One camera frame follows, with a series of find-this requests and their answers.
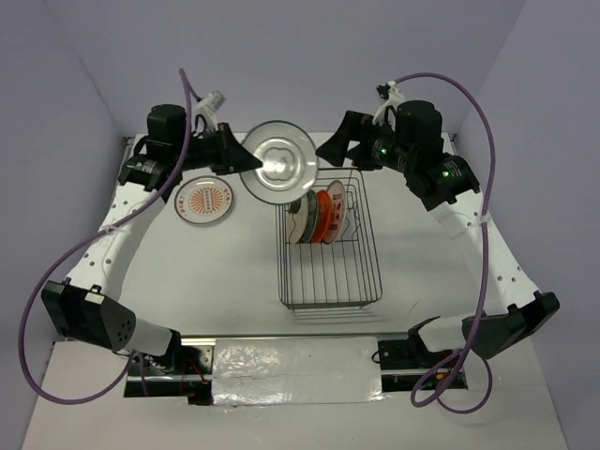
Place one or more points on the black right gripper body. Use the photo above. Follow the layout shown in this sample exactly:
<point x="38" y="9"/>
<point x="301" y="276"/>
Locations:
<point x="385" y="148"/>

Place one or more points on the grey wire dish rack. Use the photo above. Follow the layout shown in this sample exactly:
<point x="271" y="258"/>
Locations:
<point x="342" y="274"/>

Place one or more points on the silver tape sheet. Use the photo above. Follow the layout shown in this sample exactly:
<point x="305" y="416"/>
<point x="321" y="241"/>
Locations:
<point x="293" y="371"/>

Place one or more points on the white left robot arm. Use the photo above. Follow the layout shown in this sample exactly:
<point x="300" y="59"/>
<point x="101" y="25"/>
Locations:
<point x="85" y="305"/>

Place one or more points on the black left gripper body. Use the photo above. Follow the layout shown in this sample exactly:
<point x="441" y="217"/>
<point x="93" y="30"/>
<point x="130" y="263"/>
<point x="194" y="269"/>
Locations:
<point x="205" y="151"/>

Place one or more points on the beige plate with black patch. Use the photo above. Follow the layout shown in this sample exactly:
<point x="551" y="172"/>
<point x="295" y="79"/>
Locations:
<point x="296" y="219"/>

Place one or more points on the metal rail with mounts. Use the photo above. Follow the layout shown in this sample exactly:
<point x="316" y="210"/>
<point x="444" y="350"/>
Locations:
<point x="192" y="379"/>

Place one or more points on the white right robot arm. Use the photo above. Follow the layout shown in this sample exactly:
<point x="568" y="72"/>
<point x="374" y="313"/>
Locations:
<point x="406" y="136"/>

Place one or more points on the white plate red characters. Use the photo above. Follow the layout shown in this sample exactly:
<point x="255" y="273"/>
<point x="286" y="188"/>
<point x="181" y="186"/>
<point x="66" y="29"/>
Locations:
<point x="337" y="193"/>

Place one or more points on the white plate orange sunburst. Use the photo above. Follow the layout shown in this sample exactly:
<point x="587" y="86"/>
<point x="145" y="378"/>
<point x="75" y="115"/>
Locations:
<point x="203" y="200"/>

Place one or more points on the clear glass plate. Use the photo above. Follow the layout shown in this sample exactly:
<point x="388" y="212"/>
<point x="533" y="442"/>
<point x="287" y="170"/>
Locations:
<point x="289" y="162"/>

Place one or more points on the blue green patterned plate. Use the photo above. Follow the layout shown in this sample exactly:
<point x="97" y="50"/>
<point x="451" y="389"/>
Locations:
<point x="312" y="217"/>

